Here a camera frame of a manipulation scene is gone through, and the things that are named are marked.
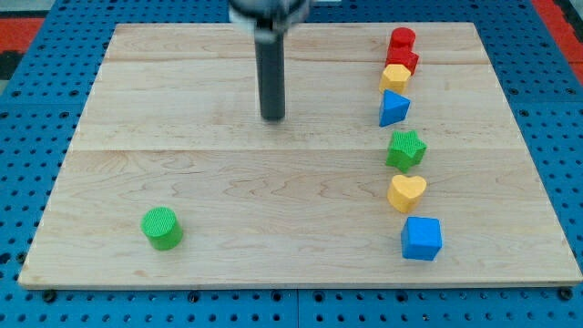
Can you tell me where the grey round end effector mount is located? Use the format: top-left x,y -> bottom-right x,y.
228,0 -> 312,33

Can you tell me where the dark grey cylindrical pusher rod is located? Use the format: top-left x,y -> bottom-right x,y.
254,29 -> 285,121

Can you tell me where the light wooden board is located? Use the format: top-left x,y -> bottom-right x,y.
18,23 -> 582,290

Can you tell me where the yellow hexagon block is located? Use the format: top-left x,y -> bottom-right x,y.
379,64 -> 411,95

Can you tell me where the red star block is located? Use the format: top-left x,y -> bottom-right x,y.
384,46 -> 419,76

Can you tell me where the red cylinder block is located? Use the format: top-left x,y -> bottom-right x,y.
389,27 -> 416,50

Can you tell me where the blue triangle block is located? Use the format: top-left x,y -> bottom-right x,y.
379,89 -> 411,128

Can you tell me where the green star block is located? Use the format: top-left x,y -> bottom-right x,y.
385,130 -> 427,173

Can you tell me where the yellow heart block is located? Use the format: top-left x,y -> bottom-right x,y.
386,175 -> 427,213

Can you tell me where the green cylinder block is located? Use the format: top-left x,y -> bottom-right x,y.
140,207 -> 183,251

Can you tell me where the blue cube block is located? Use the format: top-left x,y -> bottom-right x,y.
401,217 -> 443,261

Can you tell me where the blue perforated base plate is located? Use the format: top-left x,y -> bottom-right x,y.
1,0 -> 582,327

